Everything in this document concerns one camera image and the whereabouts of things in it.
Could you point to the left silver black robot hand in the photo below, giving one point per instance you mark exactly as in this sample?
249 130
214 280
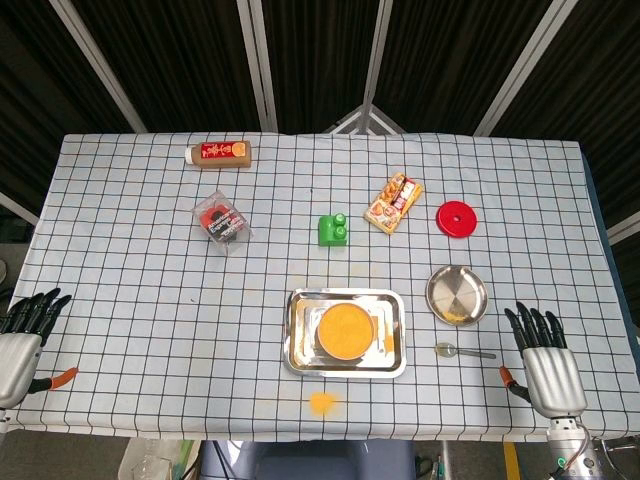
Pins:
17 360

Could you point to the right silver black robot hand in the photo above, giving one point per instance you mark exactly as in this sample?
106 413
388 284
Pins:
552 380

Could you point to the small metal spoon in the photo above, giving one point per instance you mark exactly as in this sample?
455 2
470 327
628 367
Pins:
445 350

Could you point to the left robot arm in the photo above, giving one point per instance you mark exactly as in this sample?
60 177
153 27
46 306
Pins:
2 420

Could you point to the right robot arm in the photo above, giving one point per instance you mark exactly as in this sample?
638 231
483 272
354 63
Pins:
570 442

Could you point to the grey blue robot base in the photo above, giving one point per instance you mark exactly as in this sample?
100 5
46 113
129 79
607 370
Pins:
310 462

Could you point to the white grid-patterned tablecloth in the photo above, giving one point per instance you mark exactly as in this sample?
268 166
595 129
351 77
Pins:
150 325

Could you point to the bowl of yellow powder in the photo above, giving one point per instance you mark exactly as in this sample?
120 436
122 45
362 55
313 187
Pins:
346 330

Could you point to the rectangular steel tray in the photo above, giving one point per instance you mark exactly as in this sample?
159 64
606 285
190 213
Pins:
300 365

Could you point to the round steel plate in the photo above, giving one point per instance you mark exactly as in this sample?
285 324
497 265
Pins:
455 295

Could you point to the clear plastic container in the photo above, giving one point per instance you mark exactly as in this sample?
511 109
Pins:
145 462

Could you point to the red plastic disc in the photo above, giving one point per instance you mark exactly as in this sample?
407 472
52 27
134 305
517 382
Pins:
447 225

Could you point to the spilled yellow powder pile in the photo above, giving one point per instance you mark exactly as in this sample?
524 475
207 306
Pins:
322 402

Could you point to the yellow snack box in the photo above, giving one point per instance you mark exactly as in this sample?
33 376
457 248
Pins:
392 205

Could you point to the clear box of capsules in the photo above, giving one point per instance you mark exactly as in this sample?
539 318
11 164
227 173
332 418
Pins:
222 222

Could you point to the green toy building block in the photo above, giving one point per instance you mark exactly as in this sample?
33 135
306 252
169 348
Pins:
327 235

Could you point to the brown drink bottle red label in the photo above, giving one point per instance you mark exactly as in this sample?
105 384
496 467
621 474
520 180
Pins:
220 155

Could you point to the black folding screen white frames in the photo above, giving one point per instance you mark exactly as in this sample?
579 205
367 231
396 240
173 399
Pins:
320 60

